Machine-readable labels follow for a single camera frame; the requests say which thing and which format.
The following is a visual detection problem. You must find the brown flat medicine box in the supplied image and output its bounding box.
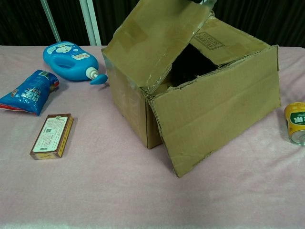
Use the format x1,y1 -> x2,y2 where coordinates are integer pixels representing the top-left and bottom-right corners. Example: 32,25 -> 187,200
29,113 -> 74,160

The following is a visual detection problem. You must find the wide white frame post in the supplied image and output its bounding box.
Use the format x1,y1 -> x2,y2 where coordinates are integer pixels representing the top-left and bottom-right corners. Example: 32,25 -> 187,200
79,0 -> 102,46

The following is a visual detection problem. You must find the black pleated curtain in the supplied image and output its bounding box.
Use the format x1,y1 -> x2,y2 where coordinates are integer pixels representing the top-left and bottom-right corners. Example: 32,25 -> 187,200
0,0 -> 305,48

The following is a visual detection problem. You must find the blue detergent pump bottle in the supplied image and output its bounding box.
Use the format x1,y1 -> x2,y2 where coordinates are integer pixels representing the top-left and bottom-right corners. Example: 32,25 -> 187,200
42,41 -> 108,86

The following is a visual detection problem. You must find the thin white frame post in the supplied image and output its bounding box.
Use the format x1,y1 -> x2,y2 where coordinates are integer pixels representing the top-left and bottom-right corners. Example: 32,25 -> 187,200
40,0 -> 61,44

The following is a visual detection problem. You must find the brown cardboard box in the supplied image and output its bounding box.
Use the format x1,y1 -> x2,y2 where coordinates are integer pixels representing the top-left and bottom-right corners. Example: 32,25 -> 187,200
101,0 -> 282,178

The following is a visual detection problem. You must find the yellow drink can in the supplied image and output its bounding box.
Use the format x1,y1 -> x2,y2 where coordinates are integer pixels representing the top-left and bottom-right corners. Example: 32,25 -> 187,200
284,102 -> 305,146

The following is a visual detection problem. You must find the blue snack bag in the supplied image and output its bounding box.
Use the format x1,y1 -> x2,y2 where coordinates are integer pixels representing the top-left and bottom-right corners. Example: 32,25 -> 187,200
0,69 -> 60,116

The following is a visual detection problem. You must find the pink table cloth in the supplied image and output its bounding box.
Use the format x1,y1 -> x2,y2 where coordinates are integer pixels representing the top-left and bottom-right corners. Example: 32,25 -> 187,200
0,44 -> 305,229

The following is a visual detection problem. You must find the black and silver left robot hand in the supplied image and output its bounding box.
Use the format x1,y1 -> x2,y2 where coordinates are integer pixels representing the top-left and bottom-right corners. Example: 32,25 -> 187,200
170,44 -> 218,87

